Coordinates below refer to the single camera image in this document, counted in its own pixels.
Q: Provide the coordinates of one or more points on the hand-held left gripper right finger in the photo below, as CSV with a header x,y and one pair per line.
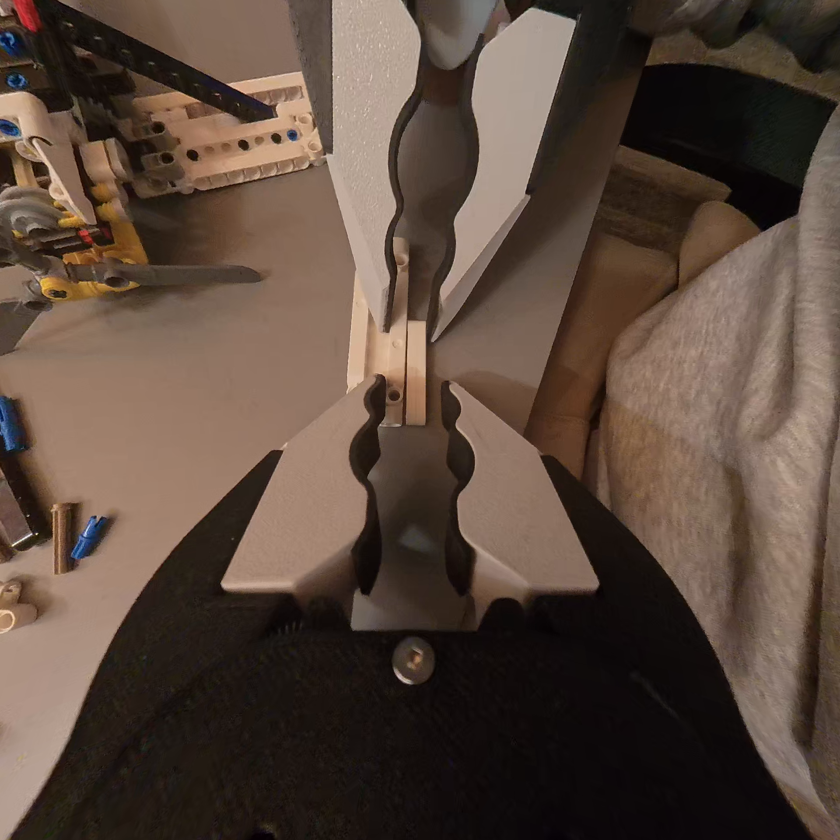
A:
x,y
518,525

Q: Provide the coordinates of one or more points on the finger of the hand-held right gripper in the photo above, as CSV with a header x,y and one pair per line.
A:
x,y
518,98
367,98

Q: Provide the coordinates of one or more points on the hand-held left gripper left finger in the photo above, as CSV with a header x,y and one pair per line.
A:
x,y
305,525

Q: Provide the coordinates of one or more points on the short white lego beam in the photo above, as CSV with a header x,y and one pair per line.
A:
x,y
417,380

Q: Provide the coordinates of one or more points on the white lego panel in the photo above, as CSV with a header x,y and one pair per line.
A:
x,y
394,367

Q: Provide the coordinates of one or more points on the blue lego pin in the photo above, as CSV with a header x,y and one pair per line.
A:
x,y
10,426
88,538

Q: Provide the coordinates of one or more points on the tan lego axle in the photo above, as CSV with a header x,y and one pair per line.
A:
x,y
64,538

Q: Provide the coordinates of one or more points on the black lego beam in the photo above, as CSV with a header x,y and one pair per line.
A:
x,y
19,505

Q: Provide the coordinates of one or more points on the white T-shaped lego piece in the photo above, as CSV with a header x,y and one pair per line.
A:
x,y
16,617

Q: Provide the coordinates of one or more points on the lego helicopter model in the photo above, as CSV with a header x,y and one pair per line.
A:
x,y
59,151

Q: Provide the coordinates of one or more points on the person's right hand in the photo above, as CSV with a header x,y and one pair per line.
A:
x,y
447,86

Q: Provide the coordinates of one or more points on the brown woven chair seat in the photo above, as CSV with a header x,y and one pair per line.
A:
x,y
656,190

